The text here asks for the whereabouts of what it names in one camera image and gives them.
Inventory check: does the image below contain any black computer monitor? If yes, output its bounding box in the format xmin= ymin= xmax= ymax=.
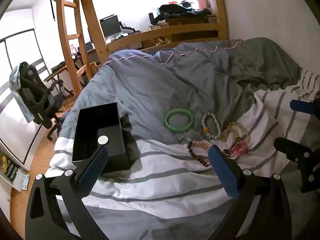
xmin=99 ymin=15 xmax=121 ymax=38

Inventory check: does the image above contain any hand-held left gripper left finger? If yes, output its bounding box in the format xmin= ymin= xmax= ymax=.
xmin=25 ymin=145 xmax=109 ymax=240

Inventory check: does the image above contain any wooden desk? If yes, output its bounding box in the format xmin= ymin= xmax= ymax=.
xmin=43 ymin=64 xmax=69 ymax=98

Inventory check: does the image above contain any light blue cloth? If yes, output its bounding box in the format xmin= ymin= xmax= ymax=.
xmin=9 ymin=65 xmax=35 ymax=123

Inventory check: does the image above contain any black office chair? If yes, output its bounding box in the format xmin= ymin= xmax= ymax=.
xmin=19 ymin=62 xmax=66 ymax=141

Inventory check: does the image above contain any yellow bead bracelet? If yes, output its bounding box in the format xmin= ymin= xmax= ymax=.
xmin=222 ymin=121 xmax=251 ymax=143

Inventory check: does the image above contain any white grey striped blanket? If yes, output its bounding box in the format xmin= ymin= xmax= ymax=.
xmin=47 ymin=69 xmax=320 ymax=240

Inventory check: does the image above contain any green jade bangle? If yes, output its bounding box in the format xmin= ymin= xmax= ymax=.
xmin=164 ymin=108 xmax=194 ymax=131

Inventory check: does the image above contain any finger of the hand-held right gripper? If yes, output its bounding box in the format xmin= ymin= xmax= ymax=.
xmin=274 ymin=137 xmax=320 ymax=193
xmin=289 ymin=99 xmax=320 ymax=117

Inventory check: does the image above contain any brown and pink bead bracelet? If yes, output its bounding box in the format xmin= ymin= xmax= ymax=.
xmin=187 ymin=140 xmax=212 ymax=167

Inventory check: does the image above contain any black glossy box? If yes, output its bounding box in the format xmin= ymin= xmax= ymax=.
xmin=71 ymin=102 xmax=132 ymax=174

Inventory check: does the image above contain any white bead bracelet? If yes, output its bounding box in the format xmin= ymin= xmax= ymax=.
xmin=201 ymin=112 xmax=223 ymax=141

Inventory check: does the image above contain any sliding glass door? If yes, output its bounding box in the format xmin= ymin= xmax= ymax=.
xmin=0 ymin=28 xmax=48 ymax=165

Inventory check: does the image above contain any white flat box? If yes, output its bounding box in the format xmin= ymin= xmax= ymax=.
xmin=19 ymin=174 xmax=31 ymax=192

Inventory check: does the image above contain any pile of dark clothes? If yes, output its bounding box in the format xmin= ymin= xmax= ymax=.
xmin=152 ymin=2 xmax=213 ymax=26

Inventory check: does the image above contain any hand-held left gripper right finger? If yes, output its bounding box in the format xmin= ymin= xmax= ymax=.
xmin=207 ymin=144 xmax=292 ymax=240

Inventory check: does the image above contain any grey-blue duvet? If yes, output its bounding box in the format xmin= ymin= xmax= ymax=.
xmin=58 ymin=37 xmax=304 ymax=147

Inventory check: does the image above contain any pink flower charm bracelet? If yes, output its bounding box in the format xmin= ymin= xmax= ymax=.
xmin=223 ymin=141 xmax=249 ymax=158

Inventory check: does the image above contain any wooden bunk bed frame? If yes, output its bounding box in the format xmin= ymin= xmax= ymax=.
xmin=54 ymin=0 xmax=229 ymax=98

